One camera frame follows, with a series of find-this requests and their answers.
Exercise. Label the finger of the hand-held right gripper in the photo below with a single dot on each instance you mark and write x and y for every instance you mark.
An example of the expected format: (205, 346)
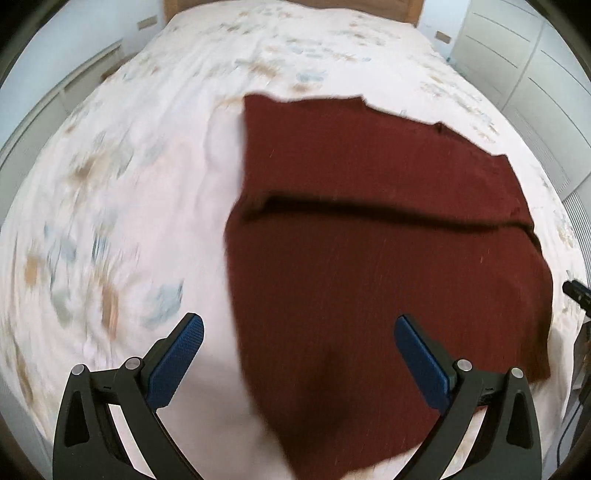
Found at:
(577, 293)

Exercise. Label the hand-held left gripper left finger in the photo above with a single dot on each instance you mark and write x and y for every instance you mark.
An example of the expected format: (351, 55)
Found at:
(178, 360)

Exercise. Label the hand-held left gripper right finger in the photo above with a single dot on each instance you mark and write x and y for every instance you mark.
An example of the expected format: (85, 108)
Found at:
(422, 364)

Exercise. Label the dark red knitted sweater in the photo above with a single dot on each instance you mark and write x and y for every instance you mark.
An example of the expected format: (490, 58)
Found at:
(369, 277)

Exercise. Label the floral pink bed sheet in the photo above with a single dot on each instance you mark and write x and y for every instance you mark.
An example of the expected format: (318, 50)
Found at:
(138, 184)

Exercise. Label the white wardrobe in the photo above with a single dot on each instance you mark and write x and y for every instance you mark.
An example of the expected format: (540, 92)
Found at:
(508, 55)

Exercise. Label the wooden headboard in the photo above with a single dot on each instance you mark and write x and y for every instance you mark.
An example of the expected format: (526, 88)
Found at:
(414, 9)

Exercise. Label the beige wall socket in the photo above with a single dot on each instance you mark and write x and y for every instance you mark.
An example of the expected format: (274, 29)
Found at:
(147, 22)
(443, 37)

